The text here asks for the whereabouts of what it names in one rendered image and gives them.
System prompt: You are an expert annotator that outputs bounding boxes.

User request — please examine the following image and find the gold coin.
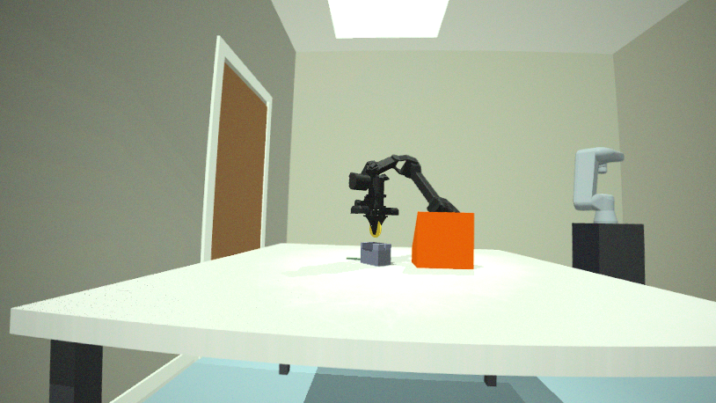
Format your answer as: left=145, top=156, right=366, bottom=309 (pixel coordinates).
left=369, top=221, right=382, bottom=238

